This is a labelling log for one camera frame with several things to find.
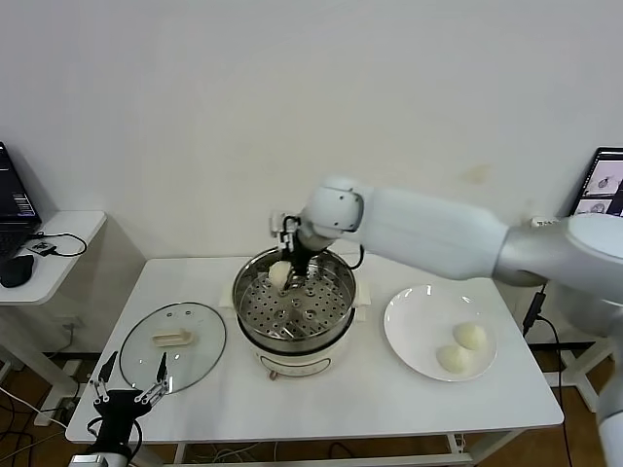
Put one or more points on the white steamed baozi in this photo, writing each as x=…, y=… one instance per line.
x=279, y=275
x=454, y=359
x=470, y=334

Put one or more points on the small black usb hub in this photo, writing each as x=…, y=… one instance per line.
x=44, y=248

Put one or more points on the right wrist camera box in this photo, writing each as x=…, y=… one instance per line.
x=278, y=224

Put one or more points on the white table frame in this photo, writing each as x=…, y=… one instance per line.
x=460, y=445

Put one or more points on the black laptop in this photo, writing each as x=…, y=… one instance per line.
x=14, y=194

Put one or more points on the stainless steel steamer basket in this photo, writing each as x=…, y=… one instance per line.
x=316, y=316

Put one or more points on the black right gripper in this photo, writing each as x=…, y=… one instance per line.
x=302, y=258

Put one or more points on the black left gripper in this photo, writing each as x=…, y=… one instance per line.
x=117, y=408

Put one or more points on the white wall socket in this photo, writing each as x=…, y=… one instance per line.
x=72, y=323

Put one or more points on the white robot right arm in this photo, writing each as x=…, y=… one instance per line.
x=438, y=238

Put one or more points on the grey laptop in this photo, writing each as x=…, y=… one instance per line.
x=603, y=180

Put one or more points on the white round plate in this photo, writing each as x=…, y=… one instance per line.
x=418, y=316

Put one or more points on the black computer mouse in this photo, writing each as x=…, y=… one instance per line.
x=17, y=272

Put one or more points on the white side desk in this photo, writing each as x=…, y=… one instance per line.
x=586, y=384
x=48, y=272

